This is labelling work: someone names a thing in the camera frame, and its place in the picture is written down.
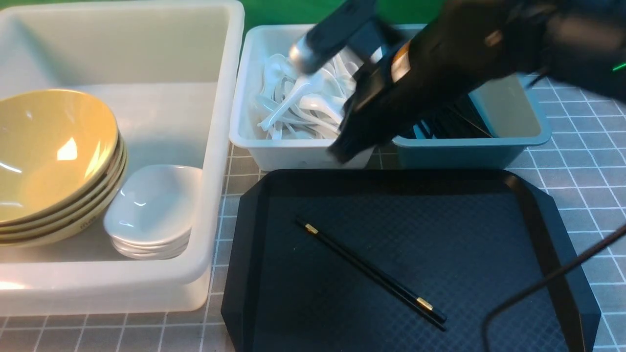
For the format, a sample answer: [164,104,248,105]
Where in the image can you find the white soup spoon in bin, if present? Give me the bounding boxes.
[257,73,324,131]

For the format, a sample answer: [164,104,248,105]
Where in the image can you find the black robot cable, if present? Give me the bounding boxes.
[482,222,626,352]

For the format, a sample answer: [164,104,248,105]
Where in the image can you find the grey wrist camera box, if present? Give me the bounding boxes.
[289,0,388,74]

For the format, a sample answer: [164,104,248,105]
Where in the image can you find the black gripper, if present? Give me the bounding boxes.
[328,0,515,163]

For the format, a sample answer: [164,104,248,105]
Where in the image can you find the large white plastic bin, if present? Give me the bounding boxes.
[1,0,245,317]

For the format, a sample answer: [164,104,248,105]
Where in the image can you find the stacked white sauce dish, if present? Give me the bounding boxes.
[103,165,202,260]

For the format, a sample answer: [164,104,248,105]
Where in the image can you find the small white plastic bin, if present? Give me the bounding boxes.
[230,24,357,172]

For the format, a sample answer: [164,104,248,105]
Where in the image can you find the blue-grey plastic bin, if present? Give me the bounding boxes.
[378,24,552,170]

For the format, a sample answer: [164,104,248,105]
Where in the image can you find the black chopsticks in bin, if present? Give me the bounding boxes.
[400,94,493,140]

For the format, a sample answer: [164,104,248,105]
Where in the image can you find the black plastic serving tray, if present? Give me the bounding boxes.
[221,170,577,352]

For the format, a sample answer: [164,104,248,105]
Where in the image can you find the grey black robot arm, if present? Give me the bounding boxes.
[327,0,625,163]

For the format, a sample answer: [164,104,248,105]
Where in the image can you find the stacked yellow-green bowl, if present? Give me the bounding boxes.
[0,89,129,247]

